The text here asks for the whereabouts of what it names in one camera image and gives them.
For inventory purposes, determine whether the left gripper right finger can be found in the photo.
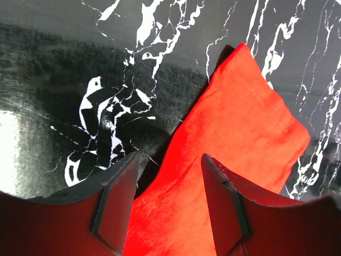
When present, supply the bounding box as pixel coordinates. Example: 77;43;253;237
201;154;340;255

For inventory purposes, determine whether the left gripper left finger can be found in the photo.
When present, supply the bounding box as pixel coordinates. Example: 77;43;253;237
1;152;141;255

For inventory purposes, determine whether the red t shirt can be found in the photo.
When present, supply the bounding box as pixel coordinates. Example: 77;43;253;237
124;43;311;255

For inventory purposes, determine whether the black marbled table mat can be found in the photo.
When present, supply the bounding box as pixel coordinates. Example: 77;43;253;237
1;1;340;201

